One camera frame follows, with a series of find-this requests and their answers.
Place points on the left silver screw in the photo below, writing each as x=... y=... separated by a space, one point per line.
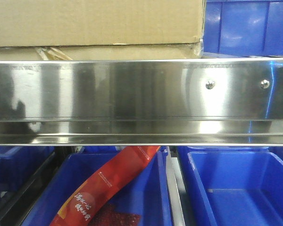
x=210 y=84

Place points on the steel divider bar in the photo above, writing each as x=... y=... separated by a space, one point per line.
x=174 y=197

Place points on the lower left blue bin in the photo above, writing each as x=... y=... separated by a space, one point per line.
x=18 y=163

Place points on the lower middle blue bin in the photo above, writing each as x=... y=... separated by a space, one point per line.
x=146 y=195

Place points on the silver screw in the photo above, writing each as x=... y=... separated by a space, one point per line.
x=264 y=84
x=210 y=84

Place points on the stainless steel shelf rail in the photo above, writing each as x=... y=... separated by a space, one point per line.
x=144 y=102

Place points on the lower right blue bin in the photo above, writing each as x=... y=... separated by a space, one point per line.
x=233 y=188

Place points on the right silver screw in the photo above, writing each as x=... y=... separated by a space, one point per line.
x=264 y=84

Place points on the upper right blue bin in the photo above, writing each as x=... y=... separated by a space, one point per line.
x=244 y=27

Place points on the brown cardboard carton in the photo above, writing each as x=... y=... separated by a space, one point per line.
x=101 y=29

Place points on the dark red textured packet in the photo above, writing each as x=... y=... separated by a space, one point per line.
x=108 y=216

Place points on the blue bin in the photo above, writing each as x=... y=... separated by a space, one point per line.
x=146 y=195
x=18 y=163
x=233 y=188
x=244 y=27

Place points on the red snack package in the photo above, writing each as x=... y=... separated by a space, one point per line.
x=84 y=203

